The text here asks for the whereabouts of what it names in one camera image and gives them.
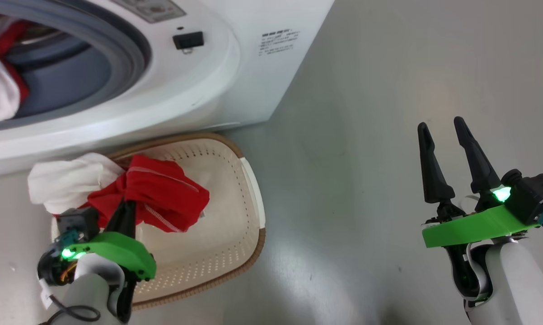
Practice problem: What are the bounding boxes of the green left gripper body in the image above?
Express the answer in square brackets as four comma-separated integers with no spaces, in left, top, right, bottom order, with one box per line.
[61,232,157,283]

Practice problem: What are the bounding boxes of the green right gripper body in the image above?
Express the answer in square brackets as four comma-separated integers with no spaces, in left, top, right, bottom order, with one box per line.
[422,192,539,249]

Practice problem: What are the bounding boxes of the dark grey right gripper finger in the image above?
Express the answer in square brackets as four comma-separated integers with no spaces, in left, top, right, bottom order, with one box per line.
[417,122,456,204]
[454,116,502,195]

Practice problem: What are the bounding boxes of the cream perforated laundry basket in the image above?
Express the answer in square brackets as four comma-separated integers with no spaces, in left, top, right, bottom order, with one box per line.
[50,132,266,311]

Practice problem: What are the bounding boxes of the grey rubber door seal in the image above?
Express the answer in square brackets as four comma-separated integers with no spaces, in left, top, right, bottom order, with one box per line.
[0,0,152,132]

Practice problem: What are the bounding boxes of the white washing machine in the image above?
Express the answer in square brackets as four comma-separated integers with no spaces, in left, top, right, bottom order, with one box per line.
[0,0,335,179]

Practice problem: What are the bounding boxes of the black door latch socket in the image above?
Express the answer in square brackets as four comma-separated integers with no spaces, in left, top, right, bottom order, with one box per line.
[173,31,205,54]

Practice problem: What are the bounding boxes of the black printed text label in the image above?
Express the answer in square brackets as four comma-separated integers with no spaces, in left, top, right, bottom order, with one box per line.
[259,30,300,56]

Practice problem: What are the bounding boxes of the grey warning label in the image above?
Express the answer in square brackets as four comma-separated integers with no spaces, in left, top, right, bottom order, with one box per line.
[111,0,186,23]

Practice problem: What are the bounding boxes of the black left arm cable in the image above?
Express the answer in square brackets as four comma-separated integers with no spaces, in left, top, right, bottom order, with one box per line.
[41,293,101,325]

